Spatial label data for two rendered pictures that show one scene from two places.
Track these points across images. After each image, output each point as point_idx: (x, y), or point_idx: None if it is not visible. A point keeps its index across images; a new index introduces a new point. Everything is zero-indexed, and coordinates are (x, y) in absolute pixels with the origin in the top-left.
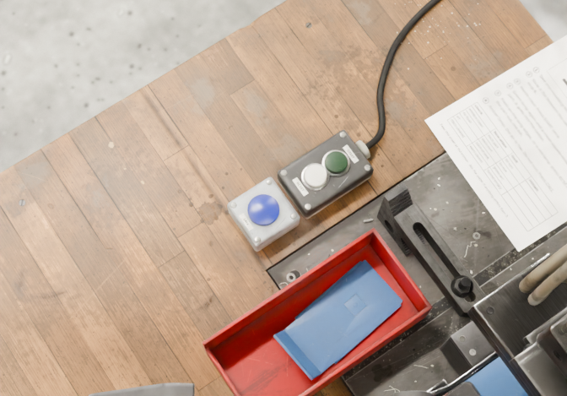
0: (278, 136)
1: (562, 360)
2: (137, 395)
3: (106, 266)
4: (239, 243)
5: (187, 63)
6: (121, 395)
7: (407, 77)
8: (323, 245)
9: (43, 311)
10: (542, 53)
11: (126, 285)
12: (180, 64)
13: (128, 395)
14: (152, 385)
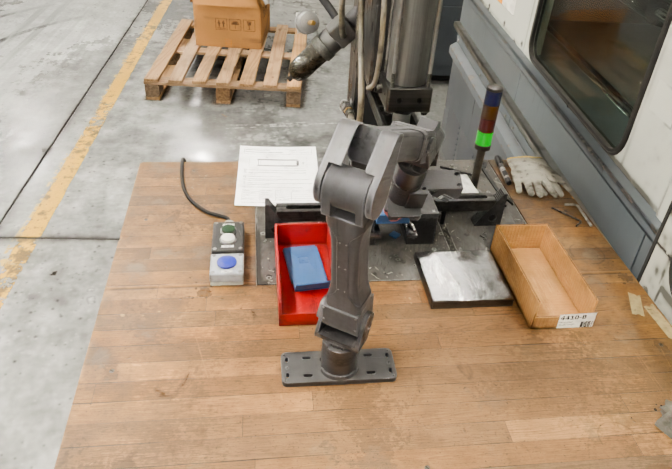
0: (190, 252)
1: (402, 99)
2: (335, 141)
3: (192, 347)
4: (232, 288)
5: (113, 266)
6: (328, 153)
7: (208, 202)
8: (262, 260)
9: (190, 389)
10: (240, 165)
11: (212, 343)
12: (110, 269)
13: (331, 148)
14: (335, 129)
